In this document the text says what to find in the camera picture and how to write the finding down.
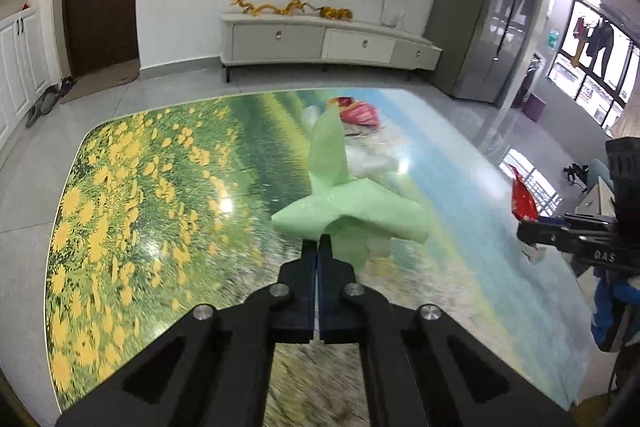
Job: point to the clear plastic bag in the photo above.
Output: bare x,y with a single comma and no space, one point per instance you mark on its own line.
311,117

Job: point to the hanging clothes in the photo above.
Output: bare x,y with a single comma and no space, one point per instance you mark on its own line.
600,47

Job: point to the white television stand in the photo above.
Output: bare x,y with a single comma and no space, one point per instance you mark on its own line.
280,42

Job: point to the person's right forearm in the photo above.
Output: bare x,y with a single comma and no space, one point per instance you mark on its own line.
612,317

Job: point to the grey slipper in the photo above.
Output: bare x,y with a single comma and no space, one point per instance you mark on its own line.
49,101
36,116

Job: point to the white side table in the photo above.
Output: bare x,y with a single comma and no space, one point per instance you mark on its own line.
595,202

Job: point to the golden tiger figurine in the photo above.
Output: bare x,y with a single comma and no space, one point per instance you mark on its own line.
335,13

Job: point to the brown doormat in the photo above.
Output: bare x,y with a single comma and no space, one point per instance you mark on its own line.
100,81

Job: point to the teal hanging item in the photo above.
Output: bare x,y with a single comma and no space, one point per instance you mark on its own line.
551,38

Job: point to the grey refrigerator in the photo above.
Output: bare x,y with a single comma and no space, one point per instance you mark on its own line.
475,22

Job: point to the purple stool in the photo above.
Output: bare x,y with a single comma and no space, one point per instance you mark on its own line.
534,107

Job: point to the white lower cabinet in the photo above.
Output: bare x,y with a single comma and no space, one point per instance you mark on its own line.
20,67

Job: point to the dark slippers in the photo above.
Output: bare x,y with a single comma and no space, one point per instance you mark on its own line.
68,85

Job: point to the green plastic bag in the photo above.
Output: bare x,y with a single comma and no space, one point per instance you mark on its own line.
350,207

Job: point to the red snack bag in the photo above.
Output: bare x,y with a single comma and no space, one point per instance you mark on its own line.
360,113

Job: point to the golden dragon figurine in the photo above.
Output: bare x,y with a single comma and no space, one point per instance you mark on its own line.
270,8

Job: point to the white printed plastic bag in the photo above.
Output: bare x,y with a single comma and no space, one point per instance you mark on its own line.
372,163

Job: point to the red snack packet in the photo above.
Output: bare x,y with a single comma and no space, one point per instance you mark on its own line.
524,199

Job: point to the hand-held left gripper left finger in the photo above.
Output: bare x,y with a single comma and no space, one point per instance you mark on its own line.
300,277

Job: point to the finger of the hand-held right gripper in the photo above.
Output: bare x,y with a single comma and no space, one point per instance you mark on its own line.
565,243
575,222

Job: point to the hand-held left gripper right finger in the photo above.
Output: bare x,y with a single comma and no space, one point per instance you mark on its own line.
336,277

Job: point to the black object on floor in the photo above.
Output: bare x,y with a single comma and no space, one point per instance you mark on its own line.
576,175

